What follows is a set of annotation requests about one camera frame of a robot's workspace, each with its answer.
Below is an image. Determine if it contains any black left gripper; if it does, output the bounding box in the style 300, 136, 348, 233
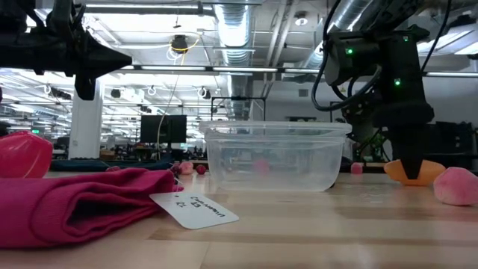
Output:
0, 35, 133, 101

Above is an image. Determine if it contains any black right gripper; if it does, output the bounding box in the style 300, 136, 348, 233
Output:
372, 25, 436, 180

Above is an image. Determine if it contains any orange toy fruit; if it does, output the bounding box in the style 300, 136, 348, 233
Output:
383, 159, 447, 187

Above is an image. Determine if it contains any pink toy peach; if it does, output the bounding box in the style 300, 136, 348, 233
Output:
432, 167, 478, 207

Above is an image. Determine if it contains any red toy bell pepper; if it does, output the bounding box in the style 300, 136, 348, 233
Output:
0, 130, 54, 179

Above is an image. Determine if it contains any clear plastic tupperware container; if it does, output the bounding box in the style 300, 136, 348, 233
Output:
198, 120, 353, 193

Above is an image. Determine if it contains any black cabinet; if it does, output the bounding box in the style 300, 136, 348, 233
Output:
432, 120, 476, 169

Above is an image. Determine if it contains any white building pillar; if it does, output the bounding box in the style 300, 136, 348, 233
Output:
68, 80, 105, 160

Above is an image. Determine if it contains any black computer monitor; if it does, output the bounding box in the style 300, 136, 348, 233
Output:
140, 114, 187, 144

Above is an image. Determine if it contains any dark blue folded cloth napkin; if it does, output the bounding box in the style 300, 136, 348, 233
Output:
50, 155, 175, 173

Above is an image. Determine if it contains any magenta folded cloth napkin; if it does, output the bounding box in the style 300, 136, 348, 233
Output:
0, 167, 184, 250

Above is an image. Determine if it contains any horizontal light bar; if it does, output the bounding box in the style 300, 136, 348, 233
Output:
111, 64, 478, 78

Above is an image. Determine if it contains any white paper tag, long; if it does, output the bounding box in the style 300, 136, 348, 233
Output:
149, 191, 240, 230

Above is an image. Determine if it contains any yellow hanging cable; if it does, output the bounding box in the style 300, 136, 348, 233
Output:
155, 33, 202, 160

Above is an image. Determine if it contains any black overhead camera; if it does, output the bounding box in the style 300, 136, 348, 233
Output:
170, 34, 190, 54

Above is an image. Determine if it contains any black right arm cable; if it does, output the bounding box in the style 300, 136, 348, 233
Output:
311, 0, 384, 113

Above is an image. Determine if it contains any silver slanted ceiling duct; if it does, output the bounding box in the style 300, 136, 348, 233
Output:
302, 0, 374, 70

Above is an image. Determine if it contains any black metal frame, wide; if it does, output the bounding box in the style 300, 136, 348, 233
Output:
210, 96, 267, 121

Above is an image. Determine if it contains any silver vertical ceiling duct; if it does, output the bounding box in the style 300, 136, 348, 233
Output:
213, 0, 255, 120

